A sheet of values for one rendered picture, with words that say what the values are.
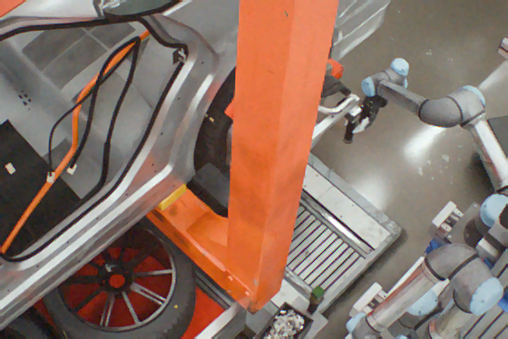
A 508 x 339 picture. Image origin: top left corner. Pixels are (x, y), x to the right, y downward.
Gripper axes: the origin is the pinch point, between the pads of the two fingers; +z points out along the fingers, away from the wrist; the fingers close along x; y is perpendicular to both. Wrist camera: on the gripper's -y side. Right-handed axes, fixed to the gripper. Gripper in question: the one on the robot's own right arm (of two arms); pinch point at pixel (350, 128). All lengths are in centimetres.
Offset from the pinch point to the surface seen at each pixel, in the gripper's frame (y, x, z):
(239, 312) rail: -45, 12, 74
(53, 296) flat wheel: -32, -41, 129
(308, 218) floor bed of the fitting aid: -77, -7, 5
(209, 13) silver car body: 78, -31, 49
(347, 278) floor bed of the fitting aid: -75, 29, 17
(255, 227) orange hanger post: 38, 17, 76
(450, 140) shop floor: -83, 15, -91
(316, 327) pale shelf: -38, 41, 60
